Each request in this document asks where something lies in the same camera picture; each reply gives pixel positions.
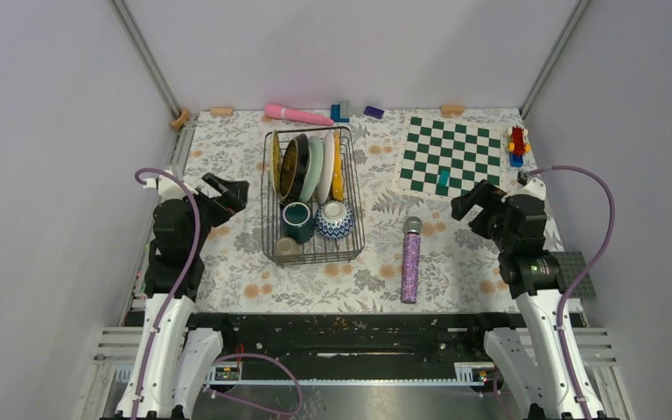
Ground floral table mat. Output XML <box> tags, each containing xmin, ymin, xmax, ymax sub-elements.
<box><xmin>185</xmin><ymin>110</ymin><xmax>516</xmax><ymax>313</ymax></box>

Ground teal block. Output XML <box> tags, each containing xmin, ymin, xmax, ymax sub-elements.
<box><xmin>435</xmin><ymin>171</ymin><xmax>450</xmax><ymax>196</ymax></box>

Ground mint green plate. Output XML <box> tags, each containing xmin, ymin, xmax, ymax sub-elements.
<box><xmin>299</xmin><ymin>136</ymin><xmax>324</xmax><ymax>202</ymax></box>

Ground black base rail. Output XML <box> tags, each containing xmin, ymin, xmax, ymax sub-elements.
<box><xmin>124</xmin><ymin>311</ymin><xmax>589</xmax><ymax>384</ymax></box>

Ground yellow polka dot plate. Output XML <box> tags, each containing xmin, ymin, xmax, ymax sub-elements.
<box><xmin>331</xmin><ymin>129</ymin><xmax>344</xmax><ymax>201</ymax></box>

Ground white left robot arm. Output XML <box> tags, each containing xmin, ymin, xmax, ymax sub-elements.
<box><xmin>112</xmin><ymin>167</ymin><xmax>249</xmax><ymax>419</ymax></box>

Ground small beige cup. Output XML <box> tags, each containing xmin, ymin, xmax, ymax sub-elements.
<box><xmin>274</xmin><ymin>237</ymin><xmax>302</xmax><ymax>257</ymax></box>

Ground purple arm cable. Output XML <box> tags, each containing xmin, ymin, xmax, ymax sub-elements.
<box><xmin>518</xmin><ymin>164</ymin><xmax>617</xmax><ymax>420</ymax></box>
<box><xmin>129</xmin><ymin>168</ymin><xmax>202</xmax><ymax>420</ymax></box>

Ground green white chessboard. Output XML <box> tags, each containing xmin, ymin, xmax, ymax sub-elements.
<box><xmin>392</xmin><ymin>115</ymin><xmax>505</xmax><ymax>201</ymax></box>

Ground green woven bamboo plate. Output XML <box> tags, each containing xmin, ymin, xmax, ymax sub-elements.
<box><xmin>269</xmin><ymin>130</ymin><xmax>282</xmax><ymax>195</ymax></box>

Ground dark green mug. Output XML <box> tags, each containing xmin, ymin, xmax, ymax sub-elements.
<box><xmin>281</xmin><ymin>202</ymin><xmax>315</xmax><ymax>244</ymax></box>

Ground grey wire dish rack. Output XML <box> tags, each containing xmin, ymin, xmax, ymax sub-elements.
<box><xmin>261</xmin><ymin>126</ymin><xmax>365</xmax><ymax>265</ymax></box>

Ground right wooden block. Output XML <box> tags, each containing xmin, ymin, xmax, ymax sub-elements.
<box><xmin>440</xmin><ymin>104</ymin><xmax>466</xmax><ymax>118</ymax></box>

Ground black glossy plate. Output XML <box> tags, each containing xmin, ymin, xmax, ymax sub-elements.
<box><xmin>279</xmin><ymin>134</ymin><xmax>309</xmax><ymax>203</ymax></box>

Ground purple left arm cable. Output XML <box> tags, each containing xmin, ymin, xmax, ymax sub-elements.
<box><xmin>129</xmin><ymin>168</ymin><xmax>202</xmax><ymax>420</ymax></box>

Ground pink toy microphone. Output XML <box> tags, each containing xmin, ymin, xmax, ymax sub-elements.
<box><xmin>264</xmin><ymin>103</ymin><xmax>334</xmax><ymax>126</ymax></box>

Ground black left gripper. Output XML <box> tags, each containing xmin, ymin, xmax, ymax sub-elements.
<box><xmin>179</xmin><ymin>172</ymin><xmax>249</xmax><ymax>254</ymax></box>

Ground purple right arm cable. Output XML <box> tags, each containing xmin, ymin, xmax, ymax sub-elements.
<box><xmin>518</xmin><ymin>164</ymin><xmax>617</xmax><ymax>420</ymax></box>

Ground left wooden block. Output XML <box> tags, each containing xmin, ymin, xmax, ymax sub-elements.
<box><xmin>209</xmin><ymin>107</ymin><xmax>234</xmax><ymax>117</ymax></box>

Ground blue grey toy bricks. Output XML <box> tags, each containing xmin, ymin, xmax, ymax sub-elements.
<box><xmin>330</xmin><ymin>101</ymin><xmax>351</xmax><ymax>123</ymax></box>

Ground purple glitter microphone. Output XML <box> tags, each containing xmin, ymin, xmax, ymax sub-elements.
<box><xmin>401</xmin><ymin>216</ymin><xmax>423</xmax><ymax>304</ymax></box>

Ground grey lego baseplate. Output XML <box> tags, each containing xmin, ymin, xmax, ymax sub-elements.
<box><xmin>556</xmin><ymin>250</ymin><xmax>598</xmax><ymax>300</ymax></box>

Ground purple toy brick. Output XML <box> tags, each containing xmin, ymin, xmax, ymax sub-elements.
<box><xmin>363</xmin><ymin>106</ymin><xmax>385</xmax><ymax>120</ymax></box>

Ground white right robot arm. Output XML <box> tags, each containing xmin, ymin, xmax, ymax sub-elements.
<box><xmin>451</xmin><ymin>178</ymin><xmax>607</xmax><ymax>419</ymax></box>

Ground blue white patterned bowl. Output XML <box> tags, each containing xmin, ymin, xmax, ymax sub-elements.
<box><xmin>315</xmin><ymin>200</ymin><xmax>355</xmax><ymax>241</ymax></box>

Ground corner wooden block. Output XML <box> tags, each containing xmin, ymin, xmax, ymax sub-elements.
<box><xmin>170</xmin><ymin>108</ymin><xmax>191</xmax><ymax>131</ymax></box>

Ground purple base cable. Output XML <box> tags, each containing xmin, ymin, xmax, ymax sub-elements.
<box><xmin>202</xmin><ymin>352</ymin><xmax>305</xmax><ymax>417</ymax></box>

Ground red yellow blue toy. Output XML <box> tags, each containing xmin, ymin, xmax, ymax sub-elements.
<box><xmin>507</xmin><ymin>126</ymin><xmax>531</xmax><ymax>168</ymax></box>

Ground white plate green red rim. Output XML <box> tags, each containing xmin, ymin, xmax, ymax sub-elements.
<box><xmin>316</xmin><ymin>130</ymin><xmax>335</xmax><ymax>204</ymax></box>

